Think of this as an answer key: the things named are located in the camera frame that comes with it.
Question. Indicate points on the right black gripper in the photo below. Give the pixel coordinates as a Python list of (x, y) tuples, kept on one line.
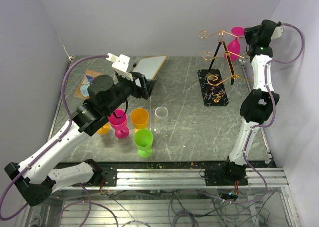
[(247, 32)]

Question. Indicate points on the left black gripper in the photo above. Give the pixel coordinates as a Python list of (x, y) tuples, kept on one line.
[(145, 91)]

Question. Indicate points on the pink wine glass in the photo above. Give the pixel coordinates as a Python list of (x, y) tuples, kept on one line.
[(118, 121), (234, 46)]

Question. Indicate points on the clear wine glass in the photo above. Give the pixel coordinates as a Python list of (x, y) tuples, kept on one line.
[(161, 118)]

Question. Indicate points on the yellow wine glass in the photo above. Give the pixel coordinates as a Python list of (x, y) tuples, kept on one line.
[(104, 129), (139, 119)]

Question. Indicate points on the green wine glass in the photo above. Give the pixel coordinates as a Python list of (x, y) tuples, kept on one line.
[(143, 140)]

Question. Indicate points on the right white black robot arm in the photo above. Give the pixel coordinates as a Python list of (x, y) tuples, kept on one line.
[(259, 104)]

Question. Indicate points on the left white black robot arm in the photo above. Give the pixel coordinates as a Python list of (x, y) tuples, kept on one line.
[(36, 178)]

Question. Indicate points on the gold black wine glass rack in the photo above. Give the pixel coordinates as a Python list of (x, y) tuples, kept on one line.
[(212, 85)]

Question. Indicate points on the yellow framed whiteboard tablet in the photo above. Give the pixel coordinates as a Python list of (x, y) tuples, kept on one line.
[(150, 66)]

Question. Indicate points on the orange picture book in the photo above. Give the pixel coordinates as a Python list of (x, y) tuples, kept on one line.
[(82, 89)]

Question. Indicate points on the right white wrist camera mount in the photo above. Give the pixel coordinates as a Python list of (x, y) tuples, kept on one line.
[(278, 31)]

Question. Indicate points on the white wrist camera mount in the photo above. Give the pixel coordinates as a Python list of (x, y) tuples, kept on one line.
[(278, 31), (120, 65)]

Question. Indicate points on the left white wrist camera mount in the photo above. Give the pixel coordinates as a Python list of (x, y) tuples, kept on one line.
[(120, 65)]

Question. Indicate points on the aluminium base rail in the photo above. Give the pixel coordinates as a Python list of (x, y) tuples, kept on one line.
[(197, 175)]

